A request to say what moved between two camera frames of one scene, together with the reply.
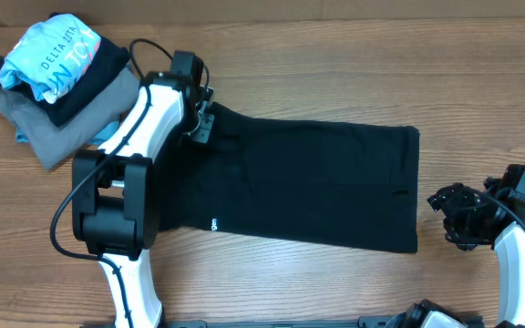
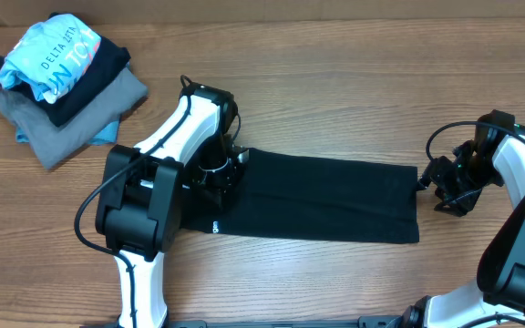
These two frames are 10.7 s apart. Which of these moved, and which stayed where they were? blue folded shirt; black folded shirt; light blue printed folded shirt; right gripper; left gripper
Moved: left gripper; right gripper
Stayed: blue folded shirt; light blue printed folded shirt; black folded shirt
